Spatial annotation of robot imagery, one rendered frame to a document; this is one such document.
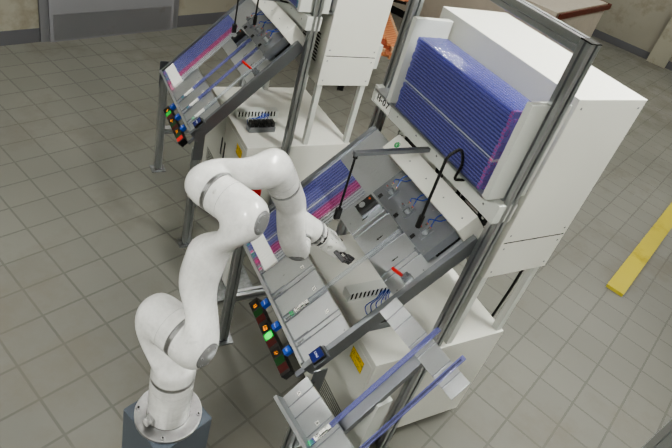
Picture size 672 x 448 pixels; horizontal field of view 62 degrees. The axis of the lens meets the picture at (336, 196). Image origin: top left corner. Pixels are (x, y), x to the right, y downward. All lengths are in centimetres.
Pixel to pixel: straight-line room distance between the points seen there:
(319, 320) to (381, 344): 35
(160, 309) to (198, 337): 13
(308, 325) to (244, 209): 83
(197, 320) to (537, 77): 122
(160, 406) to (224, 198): 66
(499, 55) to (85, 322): 216
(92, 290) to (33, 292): 26
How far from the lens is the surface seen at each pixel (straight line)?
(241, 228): 125
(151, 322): 150
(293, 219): 157
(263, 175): 135
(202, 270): 136
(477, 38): 206
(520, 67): 191
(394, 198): 199
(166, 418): 173
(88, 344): 287
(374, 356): 218
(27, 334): 294
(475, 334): 245
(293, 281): 210
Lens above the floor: 224
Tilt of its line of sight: 34 degrees down
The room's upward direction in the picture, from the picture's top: 17 degrees clockwise
